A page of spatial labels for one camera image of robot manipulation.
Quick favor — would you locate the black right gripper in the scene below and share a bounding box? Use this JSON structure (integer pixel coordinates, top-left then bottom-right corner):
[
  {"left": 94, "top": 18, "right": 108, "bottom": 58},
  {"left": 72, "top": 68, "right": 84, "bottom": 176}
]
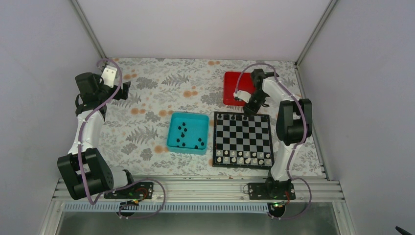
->
[{"left": 243, "top": 90, "right": 268, "bottom": 117}]

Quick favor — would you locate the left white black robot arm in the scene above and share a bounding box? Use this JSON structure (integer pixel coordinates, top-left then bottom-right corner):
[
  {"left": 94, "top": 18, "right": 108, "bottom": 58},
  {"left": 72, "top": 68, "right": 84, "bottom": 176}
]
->
[{"left": 57, "top": 67, "right": 137, "bottom": 200}]

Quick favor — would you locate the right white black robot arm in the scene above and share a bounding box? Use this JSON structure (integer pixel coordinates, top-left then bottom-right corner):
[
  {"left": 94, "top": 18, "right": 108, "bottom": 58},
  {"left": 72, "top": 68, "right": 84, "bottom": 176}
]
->
[{"left": 243, "top": 69, "right": 312, "bottom": 199}]

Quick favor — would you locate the black white chess board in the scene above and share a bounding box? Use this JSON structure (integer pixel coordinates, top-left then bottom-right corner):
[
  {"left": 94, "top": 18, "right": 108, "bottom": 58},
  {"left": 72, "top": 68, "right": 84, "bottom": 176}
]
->
[{"left": 212, "top": 112, "right": 275, "bottom": 170}]

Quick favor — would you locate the white chess pieces row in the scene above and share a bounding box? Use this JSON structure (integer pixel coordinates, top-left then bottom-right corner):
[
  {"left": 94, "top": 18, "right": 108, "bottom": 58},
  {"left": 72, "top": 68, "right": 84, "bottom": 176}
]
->
[{"left": 213, "top": 150, "right": 273, "bottom": 166}]

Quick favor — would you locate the red plastic tray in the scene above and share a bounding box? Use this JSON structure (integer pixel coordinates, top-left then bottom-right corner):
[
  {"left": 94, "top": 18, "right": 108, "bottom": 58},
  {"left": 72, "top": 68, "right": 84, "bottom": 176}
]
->
[{"left": 223, "top": 71, "right": 255, "bottom": 106}]

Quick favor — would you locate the teal plastic tray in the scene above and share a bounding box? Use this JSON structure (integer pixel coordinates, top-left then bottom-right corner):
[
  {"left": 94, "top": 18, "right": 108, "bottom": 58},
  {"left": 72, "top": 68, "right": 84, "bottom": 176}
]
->
[{"left": 166, "top": 112, "right": 209, "bottom": 155}]

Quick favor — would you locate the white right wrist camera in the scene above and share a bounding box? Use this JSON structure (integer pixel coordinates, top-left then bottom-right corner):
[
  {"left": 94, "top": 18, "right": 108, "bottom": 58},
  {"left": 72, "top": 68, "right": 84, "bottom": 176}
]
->
[{"left": 233, "top": 90, "right": 252, "bottom": 103}]

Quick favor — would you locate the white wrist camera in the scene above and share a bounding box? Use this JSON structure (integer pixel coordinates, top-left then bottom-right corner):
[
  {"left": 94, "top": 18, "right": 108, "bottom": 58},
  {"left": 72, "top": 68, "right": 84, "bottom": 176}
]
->
[
  {"left": 101, "top": 65, "right": 117, "bottom": 88},
  {"left": 233, "top": 90, "right": 252, "bottom": 103}
]

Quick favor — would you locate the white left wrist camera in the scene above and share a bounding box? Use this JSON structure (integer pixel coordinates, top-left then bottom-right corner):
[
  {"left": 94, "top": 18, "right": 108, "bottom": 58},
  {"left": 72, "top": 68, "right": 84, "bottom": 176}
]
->
[{"left": 101, "top": 65, "right": 117, "bottom": 88}]

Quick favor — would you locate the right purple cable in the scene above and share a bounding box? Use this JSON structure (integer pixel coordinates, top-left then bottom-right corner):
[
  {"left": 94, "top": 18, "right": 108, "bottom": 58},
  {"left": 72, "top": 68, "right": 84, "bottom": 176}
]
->
[{"left": 234, "top": 62, "right": 313, "bottom": 220}]

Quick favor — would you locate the purple cable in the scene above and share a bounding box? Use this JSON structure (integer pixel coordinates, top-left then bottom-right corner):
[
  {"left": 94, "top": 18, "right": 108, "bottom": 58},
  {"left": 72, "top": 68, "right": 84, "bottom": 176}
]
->
[
  {"left": 234, "top": 62, "right": 313, "bottom": 220},
  {"left": 77, "top": 59, "right": 166, "bottom": 220}
]

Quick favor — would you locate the aluminium corner frame post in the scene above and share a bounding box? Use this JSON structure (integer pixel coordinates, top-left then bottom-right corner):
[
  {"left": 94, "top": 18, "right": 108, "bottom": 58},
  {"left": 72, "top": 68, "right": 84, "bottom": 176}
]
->
[{"left": 69, "top": 0, "right": 108, "bottom": 59}]

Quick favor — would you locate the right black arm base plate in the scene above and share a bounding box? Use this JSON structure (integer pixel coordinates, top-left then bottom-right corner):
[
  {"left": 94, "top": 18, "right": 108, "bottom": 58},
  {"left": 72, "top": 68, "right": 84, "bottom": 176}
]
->
[{"left": 248, "top": 181, "right": 296, "bottom": 200}]

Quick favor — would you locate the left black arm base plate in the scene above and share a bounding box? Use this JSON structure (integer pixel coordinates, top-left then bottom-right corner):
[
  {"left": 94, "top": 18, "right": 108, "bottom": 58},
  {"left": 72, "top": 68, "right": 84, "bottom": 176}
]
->
[{"left": 104, "top": 182, "right": 154, "bottom": 200}]

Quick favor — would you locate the right aluminium corner post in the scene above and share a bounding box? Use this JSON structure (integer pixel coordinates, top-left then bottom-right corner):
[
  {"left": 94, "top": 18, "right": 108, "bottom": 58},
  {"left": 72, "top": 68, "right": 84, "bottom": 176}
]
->
[{"left": 295, "top": 0, "right": 339, "bottom": 68}]

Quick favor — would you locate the aluminium rail frame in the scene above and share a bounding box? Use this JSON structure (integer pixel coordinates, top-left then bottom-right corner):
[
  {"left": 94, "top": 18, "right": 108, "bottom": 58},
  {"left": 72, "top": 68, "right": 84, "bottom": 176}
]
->
[{"left": 39, "top": 176, "right": 357, "bottom": 235}]

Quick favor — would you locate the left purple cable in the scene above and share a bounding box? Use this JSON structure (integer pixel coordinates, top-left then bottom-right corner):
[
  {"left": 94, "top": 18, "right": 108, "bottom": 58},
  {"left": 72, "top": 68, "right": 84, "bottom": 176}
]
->
[{"left": 77, "top": 59, "right": 166, "bottom": 220}]

